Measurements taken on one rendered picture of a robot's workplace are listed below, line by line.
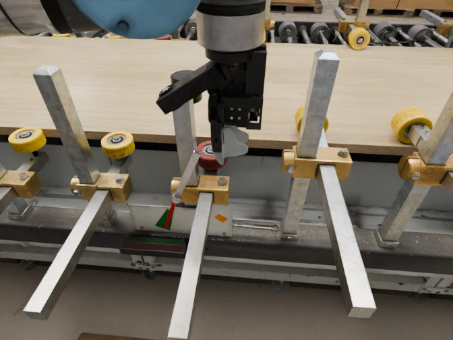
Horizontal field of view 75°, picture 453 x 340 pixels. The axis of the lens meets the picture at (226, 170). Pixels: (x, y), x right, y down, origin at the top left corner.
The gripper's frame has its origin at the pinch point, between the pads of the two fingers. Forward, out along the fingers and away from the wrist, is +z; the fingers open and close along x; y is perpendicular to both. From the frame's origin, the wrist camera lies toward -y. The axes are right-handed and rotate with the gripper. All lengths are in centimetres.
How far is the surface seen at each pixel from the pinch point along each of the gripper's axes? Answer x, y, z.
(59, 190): 26, -59, 39
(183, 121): 6.1, -7.4, -3.7
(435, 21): 129, 97, 6
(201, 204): 1.4, -4.0, 14.5
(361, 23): 114, 56, 4
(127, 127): 24.5, -28.3, 10.5
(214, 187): 6.0, -1.8, 13.5
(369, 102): 45, 43, 10
